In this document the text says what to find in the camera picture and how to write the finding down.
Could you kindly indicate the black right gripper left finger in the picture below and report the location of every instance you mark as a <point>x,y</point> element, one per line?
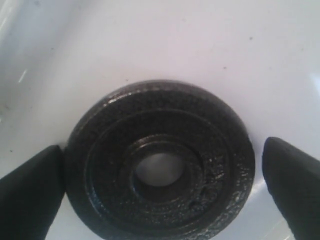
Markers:
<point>31,195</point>

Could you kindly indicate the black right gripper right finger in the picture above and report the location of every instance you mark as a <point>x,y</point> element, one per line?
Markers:
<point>293,180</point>

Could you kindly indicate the black weight plate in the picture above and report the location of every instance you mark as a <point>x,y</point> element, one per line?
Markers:
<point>159,160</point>

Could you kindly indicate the white plastic tray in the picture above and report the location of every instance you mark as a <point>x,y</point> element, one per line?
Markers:
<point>262,57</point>

